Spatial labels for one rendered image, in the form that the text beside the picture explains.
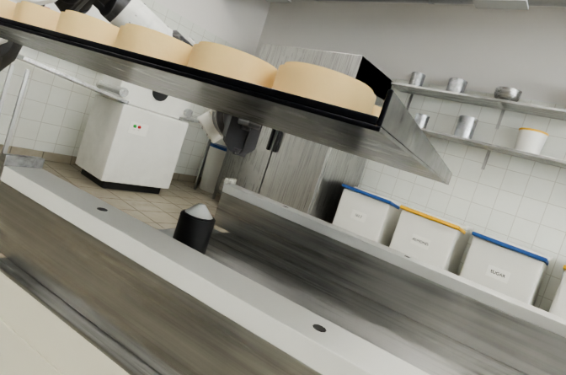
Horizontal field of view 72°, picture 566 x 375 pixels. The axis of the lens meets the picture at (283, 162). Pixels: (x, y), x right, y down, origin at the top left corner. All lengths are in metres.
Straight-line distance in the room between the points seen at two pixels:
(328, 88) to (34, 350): 0.24
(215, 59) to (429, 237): 3.59
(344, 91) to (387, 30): 5.00
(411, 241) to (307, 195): 1.08
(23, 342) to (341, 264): 0.32
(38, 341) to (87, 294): 0.04
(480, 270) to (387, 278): 3.20
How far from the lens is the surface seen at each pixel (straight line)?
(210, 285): 0.22
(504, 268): 3.63
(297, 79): 0.18
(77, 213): 0.29
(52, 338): 0.30
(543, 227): 4.26
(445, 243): 3.72
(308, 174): 4.02
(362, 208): 3.98
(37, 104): 4.78
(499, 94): 4.24
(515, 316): 0.48
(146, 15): 1.03
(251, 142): 0.67
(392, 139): 0.16
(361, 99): 0.18
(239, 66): 0.20
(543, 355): 0.49
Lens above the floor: 0.98
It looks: 3 degrees down
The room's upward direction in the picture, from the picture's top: 18 degrees clockwise
